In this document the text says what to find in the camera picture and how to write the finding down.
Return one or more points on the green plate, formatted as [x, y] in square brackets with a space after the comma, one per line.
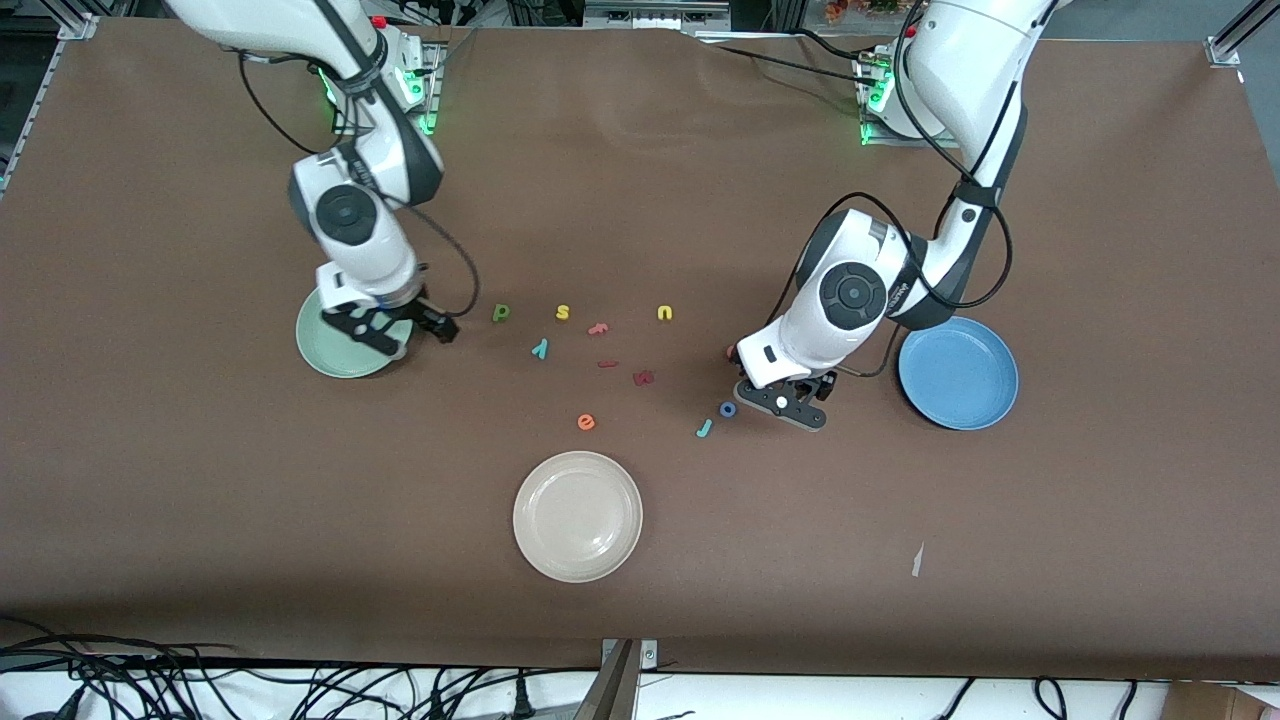
[330, 355]

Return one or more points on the black power plug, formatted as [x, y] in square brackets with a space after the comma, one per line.
[520, 702]
[436, 705]

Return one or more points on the brown paper table cover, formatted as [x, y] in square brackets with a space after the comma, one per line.
[640, 200]

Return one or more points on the orange flower decoration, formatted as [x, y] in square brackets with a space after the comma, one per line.
[860, 8]

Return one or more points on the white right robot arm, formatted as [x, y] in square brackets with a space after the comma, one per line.
[380, 260]

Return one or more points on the brown cardboard box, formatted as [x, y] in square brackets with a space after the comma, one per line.
[1220, 705]

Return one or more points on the metal table edge bracket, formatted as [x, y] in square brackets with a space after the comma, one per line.
[648, 655]

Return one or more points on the grey metal beam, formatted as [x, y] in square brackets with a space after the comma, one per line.
[610, 695]

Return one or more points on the aluminium frame profile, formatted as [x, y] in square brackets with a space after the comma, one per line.
[78, 27]
[1225, 48]

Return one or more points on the small grey paper scrap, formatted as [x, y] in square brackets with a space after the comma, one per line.
[917, 563]

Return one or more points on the grey metal equipment box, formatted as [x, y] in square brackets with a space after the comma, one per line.
[655, 12]

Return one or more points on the teal foam letter y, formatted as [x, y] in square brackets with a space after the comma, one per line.
[541, 350]

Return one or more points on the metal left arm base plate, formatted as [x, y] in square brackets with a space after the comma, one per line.
[875, 138]

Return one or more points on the blue plate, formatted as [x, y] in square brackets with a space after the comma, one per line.
[958, 380]

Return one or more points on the beige plate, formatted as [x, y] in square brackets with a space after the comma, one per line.
[577, 516]

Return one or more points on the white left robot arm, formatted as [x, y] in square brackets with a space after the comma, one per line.
[950, 60]

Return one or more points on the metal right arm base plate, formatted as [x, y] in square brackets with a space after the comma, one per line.
[430, 100]

